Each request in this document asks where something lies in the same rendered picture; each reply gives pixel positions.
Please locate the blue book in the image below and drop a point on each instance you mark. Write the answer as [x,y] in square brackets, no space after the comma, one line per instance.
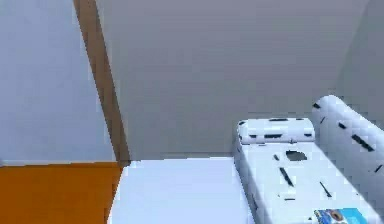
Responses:
[343,216]

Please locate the brown door frame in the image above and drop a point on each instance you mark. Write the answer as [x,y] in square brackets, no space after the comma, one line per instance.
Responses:
[103,83]

